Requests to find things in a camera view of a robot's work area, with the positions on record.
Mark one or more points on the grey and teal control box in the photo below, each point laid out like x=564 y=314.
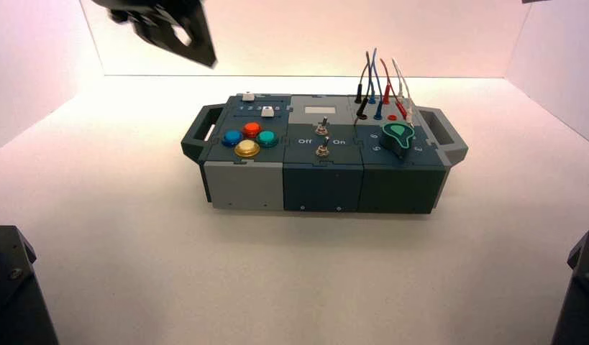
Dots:
x=322 y=185

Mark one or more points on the metal toggle switch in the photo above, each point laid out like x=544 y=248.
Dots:
x=322 y=127
x=323 y=150

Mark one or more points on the small grey display screen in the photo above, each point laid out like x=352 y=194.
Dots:
x=320 y=110

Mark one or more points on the yellow round push button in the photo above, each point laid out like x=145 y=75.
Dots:
x=247 y=149

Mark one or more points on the small white slider switch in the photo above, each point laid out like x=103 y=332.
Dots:
x=267 y=112
x=248 y=96

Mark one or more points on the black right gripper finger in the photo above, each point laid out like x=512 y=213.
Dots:
x=534 y=1

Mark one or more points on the red round push button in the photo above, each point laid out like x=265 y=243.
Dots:
x=251 y=129

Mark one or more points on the green pointer rotary knob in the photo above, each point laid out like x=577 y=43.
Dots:
x=397 y=138

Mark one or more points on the blue round push button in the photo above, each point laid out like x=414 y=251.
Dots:
x=232 y=138

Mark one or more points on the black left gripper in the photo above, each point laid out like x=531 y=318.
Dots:
x=146 y=3

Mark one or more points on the teal round push button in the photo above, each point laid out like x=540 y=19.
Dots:
x=267 y=138

